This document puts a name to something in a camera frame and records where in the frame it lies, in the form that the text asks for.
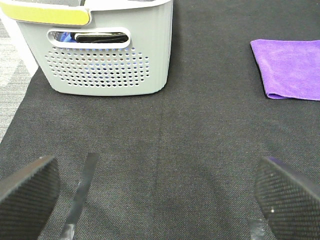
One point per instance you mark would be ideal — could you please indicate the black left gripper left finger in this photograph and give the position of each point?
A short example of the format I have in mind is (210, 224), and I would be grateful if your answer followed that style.
(27, 199)

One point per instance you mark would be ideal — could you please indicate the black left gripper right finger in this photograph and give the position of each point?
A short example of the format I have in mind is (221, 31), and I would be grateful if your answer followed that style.
(289, 201)

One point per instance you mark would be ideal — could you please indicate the black fabric table mat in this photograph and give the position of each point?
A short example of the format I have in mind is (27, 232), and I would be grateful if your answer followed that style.
(179, 164)

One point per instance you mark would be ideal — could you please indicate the purple folded towel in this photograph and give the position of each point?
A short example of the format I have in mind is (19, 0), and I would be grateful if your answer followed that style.
(290, 69)

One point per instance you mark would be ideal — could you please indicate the grey perforated plastic basket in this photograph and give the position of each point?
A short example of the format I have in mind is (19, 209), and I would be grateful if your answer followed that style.
(138, 66)

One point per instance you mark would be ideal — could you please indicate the black towel inside basket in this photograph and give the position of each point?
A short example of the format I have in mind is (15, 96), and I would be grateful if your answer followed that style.
(100, 37)

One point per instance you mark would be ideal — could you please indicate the yellow towel on basket rim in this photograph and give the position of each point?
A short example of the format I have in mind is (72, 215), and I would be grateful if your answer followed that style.
(45, 13)

